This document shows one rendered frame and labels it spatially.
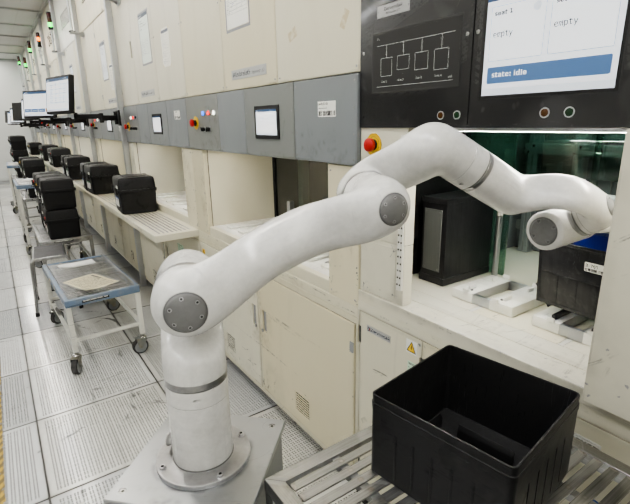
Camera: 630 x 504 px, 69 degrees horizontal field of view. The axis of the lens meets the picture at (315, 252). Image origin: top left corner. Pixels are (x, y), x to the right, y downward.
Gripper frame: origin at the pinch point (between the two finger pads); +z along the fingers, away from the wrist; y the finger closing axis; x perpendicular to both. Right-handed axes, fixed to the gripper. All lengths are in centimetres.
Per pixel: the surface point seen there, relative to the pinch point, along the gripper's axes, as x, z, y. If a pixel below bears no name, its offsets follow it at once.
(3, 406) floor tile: -119, -142, -218
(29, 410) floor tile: -119, -131, -206
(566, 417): -27, -51, 18
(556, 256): -11.1, -10.7, -6.8
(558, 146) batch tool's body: 14.4, 19.8, -25.5
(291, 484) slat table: -43, -89, -12
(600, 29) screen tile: 38.4, -30.5, 5.3
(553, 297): -22.5, -9.8, -6.6
